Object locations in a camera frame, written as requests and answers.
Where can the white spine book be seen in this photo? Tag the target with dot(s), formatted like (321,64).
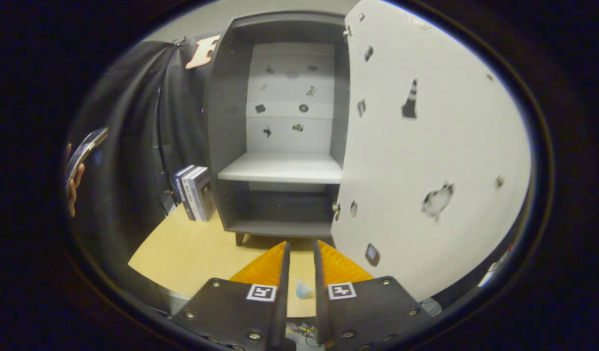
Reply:
(188,192)

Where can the white cabinet door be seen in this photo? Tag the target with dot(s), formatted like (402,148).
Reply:
(426,146)

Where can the white desk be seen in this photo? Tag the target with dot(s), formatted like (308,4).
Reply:
(489,278)

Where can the dark blue book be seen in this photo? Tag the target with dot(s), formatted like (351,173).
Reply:
(179,187)

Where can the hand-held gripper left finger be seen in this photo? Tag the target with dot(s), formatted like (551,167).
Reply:
(284,292)

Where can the white cabinet shelf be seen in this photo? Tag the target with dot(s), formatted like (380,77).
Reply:
(280,168)

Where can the black backdrop cloth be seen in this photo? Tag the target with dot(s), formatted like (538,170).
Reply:
(128,146)

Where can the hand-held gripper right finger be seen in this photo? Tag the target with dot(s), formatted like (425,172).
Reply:
(319,302)

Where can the smartphone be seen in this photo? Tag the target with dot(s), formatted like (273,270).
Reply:
(87,146)

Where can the small blue cone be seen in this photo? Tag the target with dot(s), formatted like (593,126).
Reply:
(303,291)

